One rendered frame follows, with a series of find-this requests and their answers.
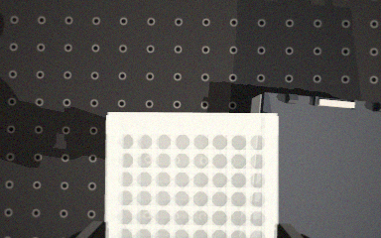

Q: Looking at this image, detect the white well plate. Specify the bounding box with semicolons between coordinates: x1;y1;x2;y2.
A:
104;112;279;238

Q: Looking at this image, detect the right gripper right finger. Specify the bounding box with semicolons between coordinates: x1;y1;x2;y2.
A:
277;223;310;238

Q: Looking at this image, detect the black perforated breadboard plate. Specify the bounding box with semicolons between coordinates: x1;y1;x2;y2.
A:
0;0;381;238

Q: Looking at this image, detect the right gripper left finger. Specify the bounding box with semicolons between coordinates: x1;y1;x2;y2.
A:
69;221;106;238

